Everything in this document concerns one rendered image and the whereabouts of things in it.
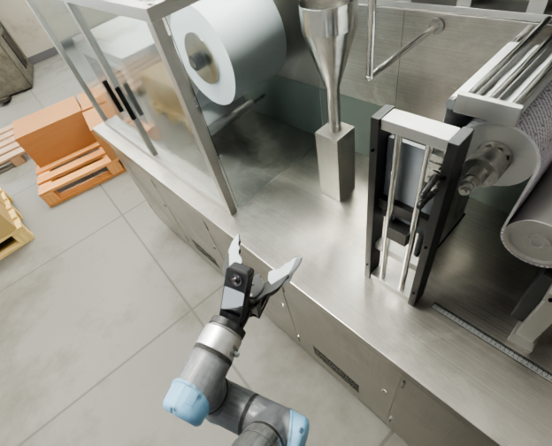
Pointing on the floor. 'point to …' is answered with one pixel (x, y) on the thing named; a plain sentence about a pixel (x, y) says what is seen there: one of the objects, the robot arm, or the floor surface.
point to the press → (0, 59)
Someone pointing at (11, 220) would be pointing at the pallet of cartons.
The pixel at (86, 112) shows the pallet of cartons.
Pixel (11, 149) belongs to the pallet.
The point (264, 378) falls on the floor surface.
